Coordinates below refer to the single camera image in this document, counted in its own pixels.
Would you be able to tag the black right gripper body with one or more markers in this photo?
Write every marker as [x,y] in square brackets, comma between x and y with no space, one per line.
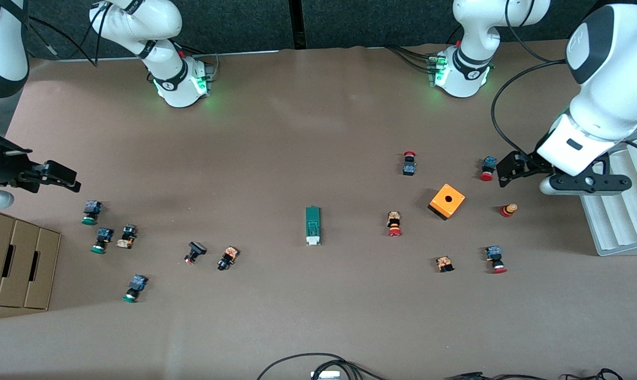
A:
[1,164]

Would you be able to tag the green terminal block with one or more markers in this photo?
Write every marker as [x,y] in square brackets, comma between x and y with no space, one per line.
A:
[313,224]

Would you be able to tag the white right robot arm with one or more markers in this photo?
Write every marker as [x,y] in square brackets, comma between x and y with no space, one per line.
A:
[165,79]

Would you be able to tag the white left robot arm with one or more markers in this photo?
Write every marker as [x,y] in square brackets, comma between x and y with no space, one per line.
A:
[608,79]

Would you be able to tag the red mushroom button blue block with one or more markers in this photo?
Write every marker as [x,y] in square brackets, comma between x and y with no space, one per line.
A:
[495,259]
[488,168]

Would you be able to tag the red mushroom head tan stem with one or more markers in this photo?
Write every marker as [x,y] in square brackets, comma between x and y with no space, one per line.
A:
[508,209]

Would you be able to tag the green pushbutton blue contact block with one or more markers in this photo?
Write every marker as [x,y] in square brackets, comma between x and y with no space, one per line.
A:
[102,240]
[91,212]
[134,288]

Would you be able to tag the brown cardboard divider box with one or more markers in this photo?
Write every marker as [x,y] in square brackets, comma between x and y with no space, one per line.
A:
[17,264]

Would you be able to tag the white ridged plastic tray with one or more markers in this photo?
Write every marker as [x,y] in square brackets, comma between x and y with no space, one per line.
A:
[624,221]

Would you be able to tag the red button black contact block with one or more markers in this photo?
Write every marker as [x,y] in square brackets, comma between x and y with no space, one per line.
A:
[409,166]

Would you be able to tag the small orange contact block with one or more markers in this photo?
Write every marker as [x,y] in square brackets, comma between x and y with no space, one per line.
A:
[444,263]

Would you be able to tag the red button orange contact block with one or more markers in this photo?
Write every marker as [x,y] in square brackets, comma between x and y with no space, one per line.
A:
[394,223]

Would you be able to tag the black selector orange contact block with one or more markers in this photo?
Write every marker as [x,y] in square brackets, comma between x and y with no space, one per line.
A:
[227,257]

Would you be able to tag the black switch orange contact block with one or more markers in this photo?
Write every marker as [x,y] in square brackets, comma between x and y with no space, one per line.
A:
[126,236]

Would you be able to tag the orange button enclosure box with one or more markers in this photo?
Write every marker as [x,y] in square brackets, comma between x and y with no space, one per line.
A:
[439,203]

